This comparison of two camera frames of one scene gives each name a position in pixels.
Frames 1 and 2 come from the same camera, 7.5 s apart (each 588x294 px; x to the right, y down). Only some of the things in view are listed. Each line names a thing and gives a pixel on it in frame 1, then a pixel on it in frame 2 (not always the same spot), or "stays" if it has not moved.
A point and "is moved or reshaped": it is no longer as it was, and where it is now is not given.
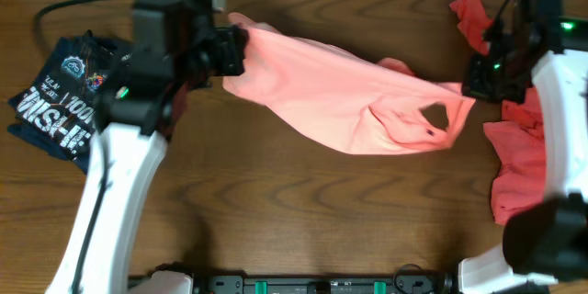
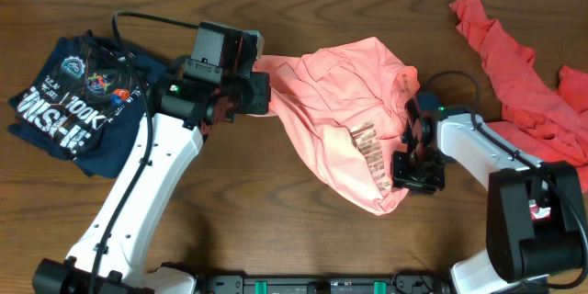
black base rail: (358, 284) stays
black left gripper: (226, 49) -> (257, 87)
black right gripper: (474, 85) -> (402, 179)
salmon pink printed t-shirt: (349, 103) is moved or reshaped
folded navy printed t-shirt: (56, 111) stays
